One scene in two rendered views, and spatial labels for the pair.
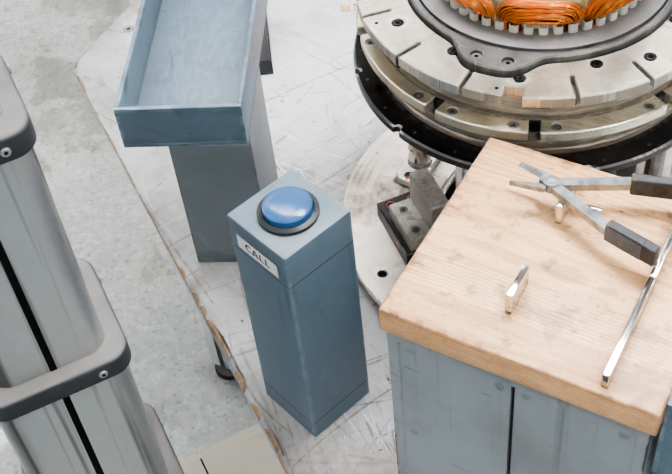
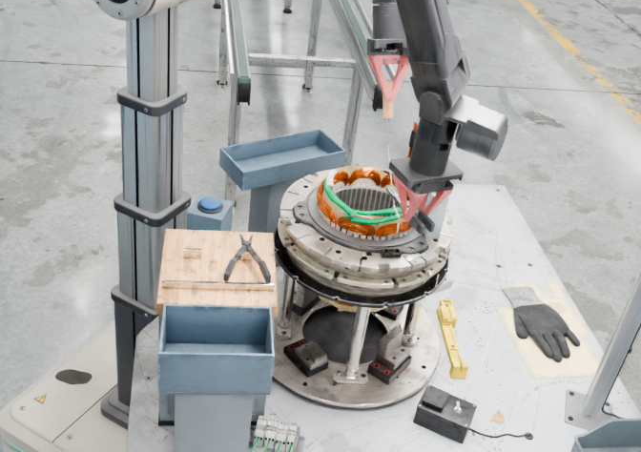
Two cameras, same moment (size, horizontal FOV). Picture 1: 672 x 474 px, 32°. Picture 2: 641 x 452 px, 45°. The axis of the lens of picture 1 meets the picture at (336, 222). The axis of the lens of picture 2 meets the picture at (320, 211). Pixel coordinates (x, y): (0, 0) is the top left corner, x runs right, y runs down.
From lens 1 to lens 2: 1.02 m
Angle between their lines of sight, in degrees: 37
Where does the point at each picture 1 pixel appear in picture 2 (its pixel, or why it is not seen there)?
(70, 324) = (147, 194)
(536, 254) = (217, 257)
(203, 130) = (235, 174)
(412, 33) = (301, 191)
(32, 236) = (146, 148)
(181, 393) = not seen: hidden behind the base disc
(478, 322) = (174, 252)
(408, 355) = not seen: hidden behind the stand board
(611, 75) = (318, 244)
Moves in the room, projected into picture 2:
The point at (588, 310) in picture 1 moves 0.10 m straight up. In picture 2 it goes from (196, 276) to (198, 226)
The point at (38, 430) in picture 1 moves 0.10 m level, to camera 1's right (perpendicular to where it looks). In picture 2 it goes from (123, 224) to (146, 248)
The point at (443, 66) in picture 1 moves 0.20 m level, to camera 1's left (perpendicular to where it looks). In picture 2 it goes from (288, 202) to (227, 154)
